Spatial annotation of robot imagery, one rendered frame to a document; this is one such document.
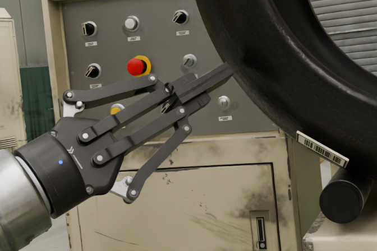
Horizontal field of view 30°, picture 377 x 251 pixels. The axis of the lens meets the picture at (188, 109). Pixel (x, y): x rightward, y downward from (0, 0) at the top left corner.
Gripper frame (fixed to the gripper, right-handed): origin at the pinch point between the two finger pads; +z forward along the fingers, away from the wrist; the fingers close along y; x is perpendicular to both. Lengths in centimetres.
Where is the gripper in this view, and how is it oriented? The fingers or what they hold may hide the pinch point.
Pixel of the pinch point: (201, 87)
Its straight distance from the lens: 74.1
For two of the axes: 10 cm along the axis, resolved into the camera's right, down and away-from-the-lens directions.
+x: 2.7, -3.2, -9.1
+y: 5.6, 8.2, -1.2
